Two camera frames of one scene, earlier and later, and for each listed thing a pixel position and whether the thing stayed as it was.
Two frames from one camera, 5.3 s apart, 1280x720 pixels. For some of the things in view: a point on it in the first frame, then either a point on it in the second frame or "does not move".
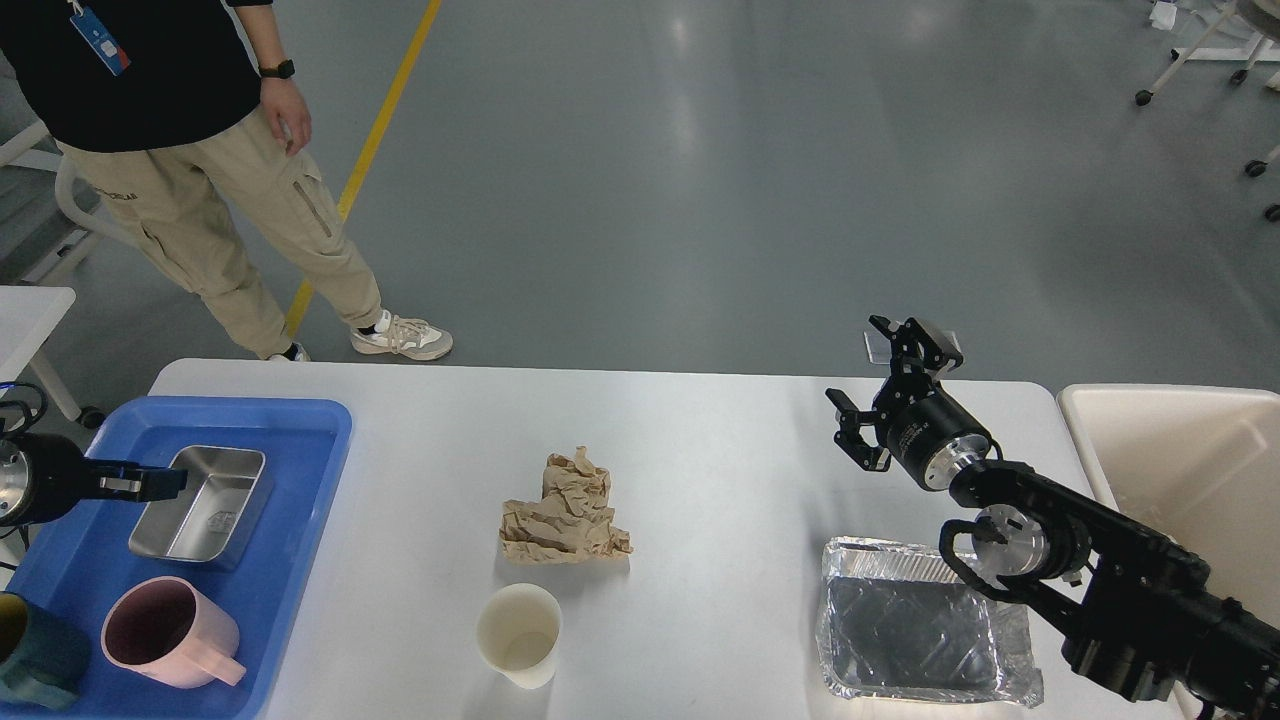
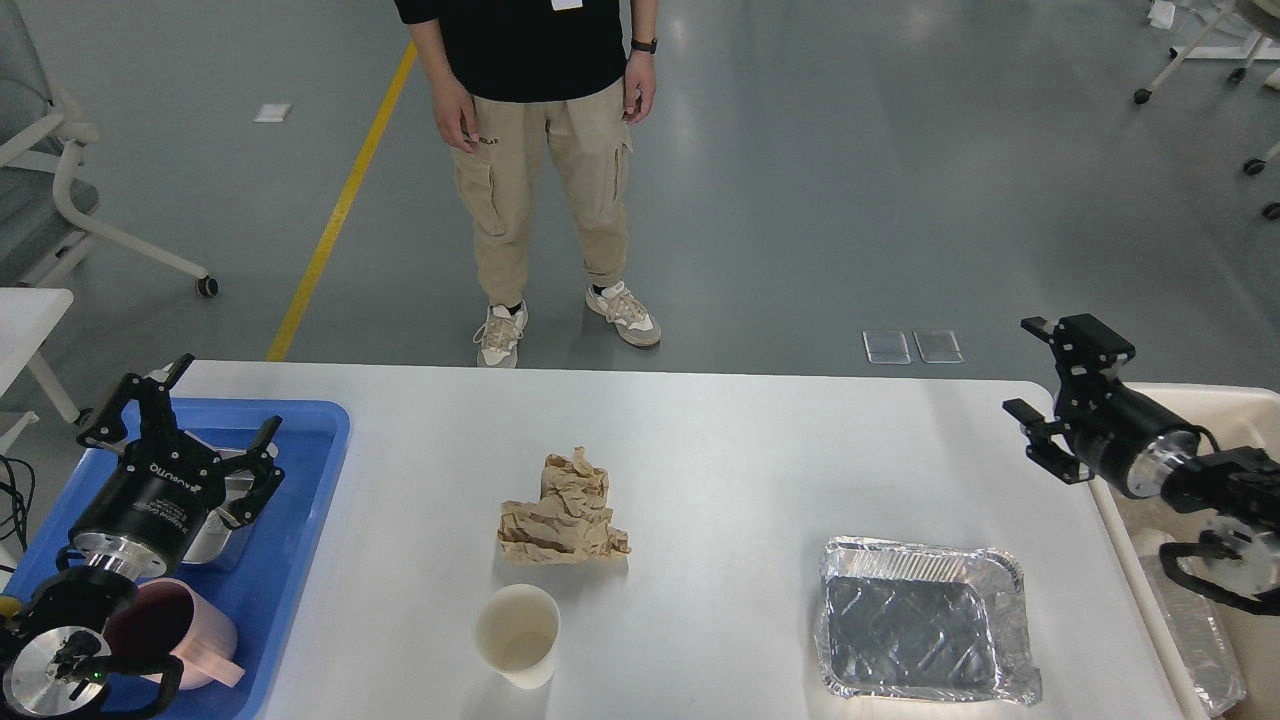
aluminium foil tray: x=897 y=621 does not move
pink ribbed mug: x=167 y=629 does not move
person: x=187 y=114 → x=504 y=74
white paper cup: x=518 y=634 does not move
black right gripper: x=928 y=436 → x=1121 y=433
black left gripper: x=43 y=476 → x=161 y=487
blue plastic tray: x=80 y=563 does not move
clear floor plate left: x=879 y=346 does not move
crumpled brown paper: x=572 y=520 does not move
